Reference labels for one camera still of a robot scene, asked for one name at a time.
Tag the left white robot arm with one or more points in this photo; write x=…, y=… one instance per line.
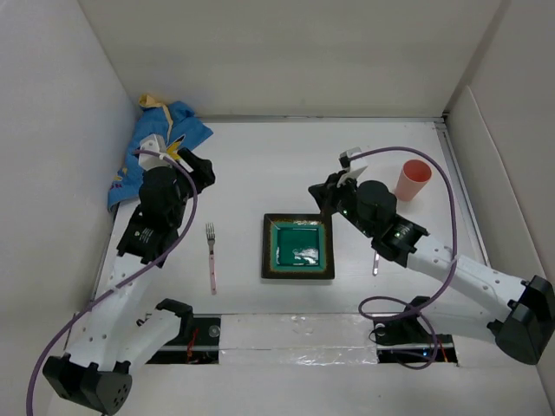
x=96, y=371

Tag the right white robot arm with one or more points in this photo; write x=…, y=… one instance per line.
x=522, y=312

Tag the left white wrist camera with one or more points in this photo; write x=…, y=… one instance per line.
x=153, y=150

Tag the pink handled fork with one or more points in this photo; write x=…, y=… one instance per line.
x=210, y=236

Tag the blue Pikachu cloth placemat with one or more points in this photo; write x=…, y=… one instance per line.
x=163, y=128

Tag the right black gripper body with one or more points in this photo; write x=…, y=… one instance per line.
x=347, y=207

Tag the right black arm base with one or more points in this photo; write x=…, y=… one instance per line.
x=407, y=342

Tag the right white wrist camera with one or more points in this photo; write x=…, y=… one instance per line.
x=353, y=164

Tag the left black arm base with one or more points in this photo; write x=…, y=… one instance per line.
x=197, y=346

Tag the green square plate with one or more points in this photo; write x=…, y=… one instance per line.
x=297, y=247

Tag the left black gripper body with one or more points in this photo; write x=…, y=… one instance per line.
x=186, y=191

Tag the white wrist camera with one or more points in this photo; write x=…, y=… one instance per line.
x=153, y=150
x=353, y=164

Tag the pink handled knife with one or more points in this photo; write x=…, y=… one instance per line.
x=375, y=268

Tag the pink plastic cup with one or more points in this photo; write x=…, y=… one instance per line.
x=414, y=175

